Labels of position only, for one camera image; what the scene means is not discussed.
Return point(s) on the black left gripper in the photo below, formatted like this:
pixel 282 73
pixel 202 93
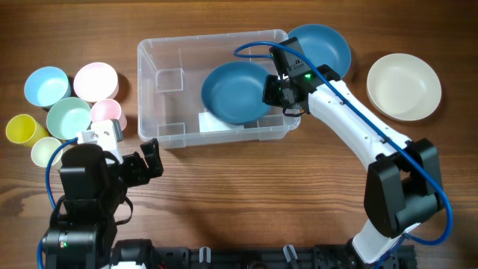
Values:
pixel 134 169

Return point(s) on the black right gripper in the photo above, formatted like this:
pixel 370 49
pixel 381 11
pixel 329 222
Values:
pixel 276 90

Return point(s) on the dark teal plate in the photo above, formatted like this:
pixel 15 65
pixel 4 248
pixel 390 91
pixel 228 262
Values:
pixel 233 92
pixel 324 45

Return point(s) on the pink cup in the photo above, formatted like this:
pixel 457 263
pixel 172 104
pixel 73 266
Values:
pixel 108 109

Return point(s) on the cream cup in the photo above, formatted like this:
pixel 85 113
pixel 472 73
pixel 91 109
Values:
pixel 43 150

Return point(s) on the cream plate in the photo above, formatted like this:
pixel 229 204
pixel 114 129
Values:
pixel 403 87

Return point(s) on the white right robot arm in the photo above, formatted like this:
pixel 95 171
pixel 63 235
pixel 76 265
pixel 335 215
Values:
pixel 403 198

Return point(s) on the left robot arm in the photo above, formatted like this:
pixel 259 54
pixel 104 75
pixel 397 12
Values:
pixel 82 226

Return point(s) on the white label in bin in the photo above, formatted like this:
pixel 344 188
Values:
pixel 209 123

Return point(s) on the clear plastic storage bin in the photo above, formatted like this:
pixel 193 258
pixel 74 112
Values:
pixel 171 72

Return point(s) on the pink bowl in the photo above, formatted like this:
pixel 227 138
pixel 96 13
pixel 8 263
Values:
pixel 96 81

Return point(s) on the mint green bowl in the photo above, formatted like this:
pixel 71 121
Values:
pixel 67 117

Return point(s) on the light blue bowl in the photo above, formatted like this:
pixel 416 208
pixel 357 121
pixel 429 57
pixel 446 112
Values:
pixel 47 86

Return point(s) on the yellow cup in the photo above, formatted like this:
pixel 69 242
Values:
pixel 24 130

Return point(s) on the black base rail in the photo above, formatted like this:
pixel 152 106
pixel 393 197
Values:
pixel 334 256

